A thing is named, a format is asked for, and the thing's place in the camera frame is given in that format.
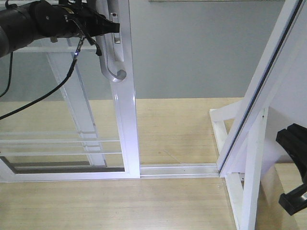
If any grey door handle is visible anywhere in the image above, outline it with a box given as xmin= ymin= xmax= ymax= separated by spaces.
xmin=96 ymin=0 xmax=126 ymax=83

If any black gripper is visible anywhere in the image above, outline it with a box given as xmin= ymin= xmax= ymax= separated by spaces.
xmin=33 ymin=0 xmax=117 ymax=38

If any white sliding glass door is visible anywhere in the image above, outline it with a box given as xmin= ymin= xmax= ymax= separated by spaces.
xmin=0 ymin=0 xmax=140 ymax=182

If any black braided cable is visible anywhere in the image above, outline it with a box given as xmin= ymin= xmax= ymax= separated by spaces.
xmin=0 ymin=16 xmax=104 ymax=120

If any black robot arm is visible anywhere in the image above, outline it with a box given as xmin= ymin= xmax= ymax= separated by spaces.
xmin=0 ymin=0 xmax=307 ymax=215

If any white door frame jamb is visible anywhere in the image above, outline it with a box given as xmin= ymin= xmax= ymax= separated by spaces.
xmin=217 ymin=0 xmax=307 ymax=177

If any white fixed glass panel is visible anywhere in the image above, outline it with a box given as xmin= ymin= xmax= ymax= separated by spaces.
xmin=0 ymin=38 xmax=106 ymax=173

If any aluminium floor track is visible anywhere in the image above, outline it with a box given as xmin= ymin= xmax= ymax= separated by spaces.
xmin=140 ymin=163 xmax=219 ymax=179

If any white wooden support brace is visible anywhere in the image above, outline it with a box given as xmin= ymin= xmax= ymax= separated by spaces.
xmin=209 ymin=101 xmax=268 ymax=230

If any grey lock plate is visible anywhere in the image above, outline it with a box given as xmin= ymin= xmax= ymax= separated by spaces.
xmin=110 ymin=12 xmax=121 ymax=44

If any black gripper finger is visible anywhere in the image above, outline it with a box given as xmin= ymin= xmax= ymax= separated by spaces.
xmin=276 ymin=123 xmax=307 ymax=183
xmin=279 ymin=183 xmax=307 ymax=216

